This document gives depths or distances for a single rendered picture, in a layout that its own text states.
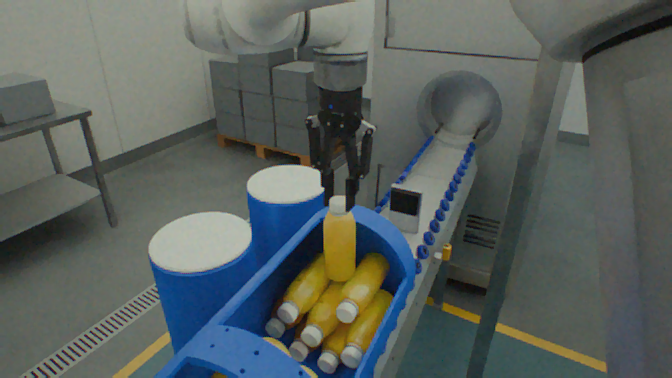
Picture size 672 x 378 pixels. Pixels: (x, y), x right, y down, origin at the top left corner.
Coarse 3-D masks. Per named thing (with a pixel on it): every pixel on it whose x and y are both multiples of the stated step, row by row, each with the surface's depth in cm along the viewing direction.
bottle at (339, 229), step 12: (336, 216) 79; (348, 216) 79; (324, 228) 81; (336, 228) 79; (348, 228) 79; (324, 240) 82; (336, 240) 80; (348, 240) 80; (324, 252) 84; (336, 252) 81; (348, 252) 82; (336, 264) 83; (348, 264) 83; (336, 276) 84; (348, 276) 85
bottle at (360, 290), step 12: (360, 264) 89; (372, 264) 88; (384, 264) 90; (360, 276) 85; (372, 276) 86; (384, 276) 89; (348, 288) 82; (360, 288) 82; (372, 288) 84; (348, 300) 80; (360, 300) 81; (372, 300) 83; (360, 312) 81
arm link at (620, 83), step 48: (528, 0) 9; (576, 0) 8; (624, 0) 7; (576, 48) 10; (624, 48) 8; (624, 96) 8; (624, 144) 8; (624, 192) 9; (624, 240) 9; (624, 288) 9; (624, 336) 9
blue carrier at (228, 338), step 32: (320, 224) 97; (384, 224) 87; (288, 256) 94; (384, 256) 92; (256, 288) 83; (384, 288) 96; (224, 320) 63; (256, 320) 85; (384, 320) 75; (192, 352) 57; (224, 352) 55; (256, 352) 56; (320, 352) 88
